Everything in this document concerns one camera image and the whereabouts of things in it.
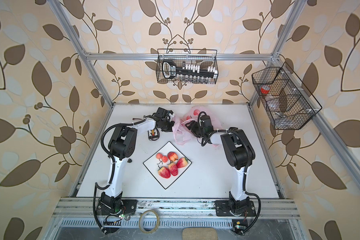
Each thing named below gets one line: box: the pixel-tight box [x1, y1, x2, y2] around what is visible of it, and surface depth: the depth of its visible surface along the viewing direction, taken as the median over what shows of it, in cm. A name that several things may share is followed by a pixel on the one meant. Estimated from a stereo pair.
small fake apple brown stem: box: [167, 151, 179, 162], surface depth 90 cm
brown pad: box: [182, 227, 218, 240], surface depth 67 cm
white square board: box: [143, 141, 193, 190], surface depth 90 cm
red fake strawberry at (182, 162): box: [176, 157, 189, 169], surface depth 87 cm
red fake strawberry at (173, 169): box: [168, 162, 178, 176], surface depth 84 cm
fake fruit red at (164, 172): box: [157, 166, 171, 179], surface depth 84 cm
